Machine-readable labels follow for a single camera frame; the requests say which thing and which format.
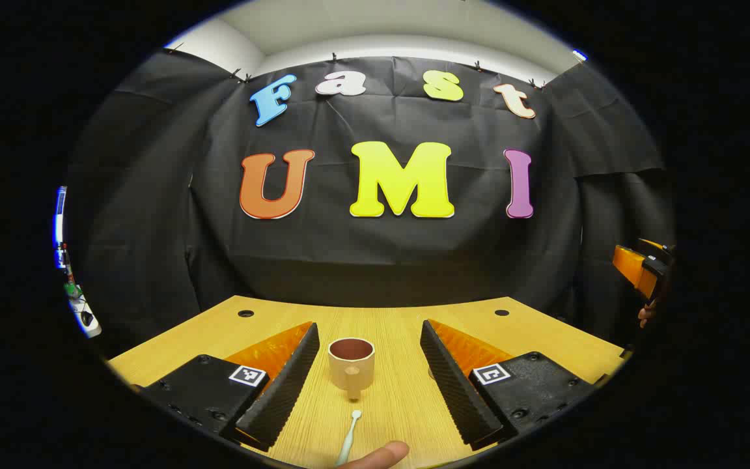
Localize beige cup with brown inside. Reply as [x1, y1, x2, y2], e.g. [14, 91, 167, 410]
[327, 337, 376, 401]

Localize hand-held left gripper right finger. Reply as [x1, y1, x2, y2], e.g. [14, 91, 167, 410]
[419, 319, 596, 451]

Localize white power strip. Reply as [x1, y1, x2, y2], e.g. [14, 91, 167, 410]
[66, 280, 102, 338]

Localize pale green toothbrush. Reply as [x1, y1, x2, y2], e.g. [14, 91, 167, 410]
[335, 410, 363, 467]

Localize wooden desktop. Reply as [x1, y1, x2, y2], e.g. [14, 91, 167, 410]
[107, 295, 626, 469]

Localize computer monitor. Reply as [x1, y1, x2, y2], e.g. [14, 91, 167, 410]
[55, 186, 68, 269]

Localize black backdrop cloth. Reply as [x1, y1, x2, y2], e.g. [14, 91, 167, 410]
[62, 47, 675, 356]

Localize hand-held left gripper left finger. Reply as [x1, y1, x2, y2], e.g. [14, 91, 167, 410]
[134, 320, 321, 451]

